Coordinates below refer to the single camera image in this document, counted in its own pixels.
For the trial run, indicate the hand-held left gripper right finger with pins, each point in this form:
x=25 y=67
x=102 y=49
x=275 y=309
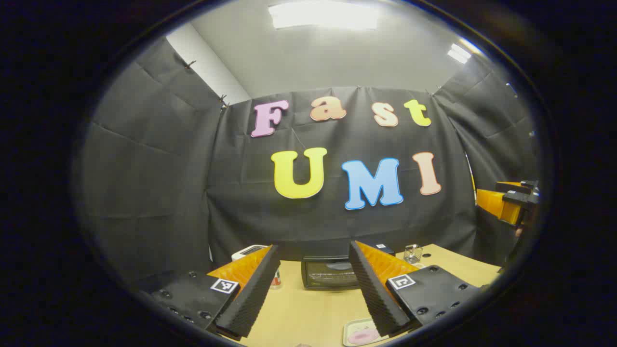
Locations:
x=376 y=294

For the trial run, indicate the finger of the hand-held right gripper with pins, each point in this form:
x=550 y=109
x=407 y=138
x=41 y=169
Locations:
x=494 y=205
x=508 y=185

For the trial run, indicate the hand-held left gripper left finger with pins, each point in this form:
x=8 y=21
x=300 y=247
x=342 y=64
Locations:
x=250 y=299

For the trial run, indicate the pale green food tray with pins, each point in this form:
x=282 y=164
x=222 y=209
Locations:
x=352 y=325

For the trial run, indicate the black electric oven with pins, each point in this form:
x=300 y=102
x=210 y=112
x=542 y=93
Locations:
x=328 y=274

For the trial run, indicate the clear plastic bottle red label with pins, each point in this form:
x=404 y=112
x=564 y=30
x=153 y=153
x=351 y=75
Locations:
x=275 y=282

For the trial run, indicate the white toaster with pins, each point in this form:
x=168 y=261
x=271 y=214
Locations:
x=246 y=250

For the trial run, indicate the black backdrop cloth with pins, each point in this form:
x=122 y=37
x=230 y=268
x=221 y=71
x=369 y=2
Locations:
x=168 y=193

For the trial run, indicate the large ceiling light panel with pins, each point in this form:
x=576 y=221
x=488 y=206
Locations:
x=323 y=14

